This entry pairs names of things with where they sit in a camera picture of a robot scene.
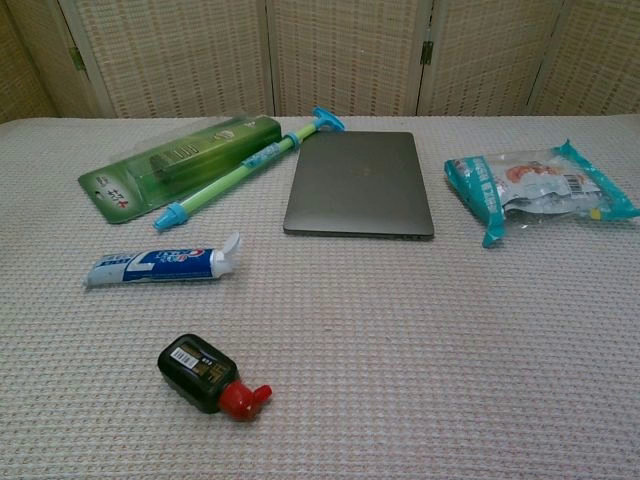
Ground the blue white toothpaste tube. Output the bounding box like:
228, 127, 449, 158
82, 232, 242, 289

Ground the black ink bottle red cap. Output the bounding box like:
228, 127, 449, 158
157, 333, 274, 421

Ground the grey closed laptop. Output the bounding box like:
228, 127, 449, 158
282, 131, 436, 242

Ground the beige woven tablecloth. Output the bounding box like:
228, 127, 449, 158
0, 114, 640, 480

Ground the green blue toy water pump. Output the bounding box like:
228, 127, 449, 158
152, 106, 346, 232

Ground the green toothbrush blister pack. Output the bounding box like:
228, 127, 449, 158
78, 114, 284, 224

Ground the wicker folding screen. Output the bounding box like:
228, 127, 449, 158
0, 0, 640, 124

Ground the teal clear snack bag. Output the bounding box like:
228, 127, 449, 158
443, 138, 640, 250

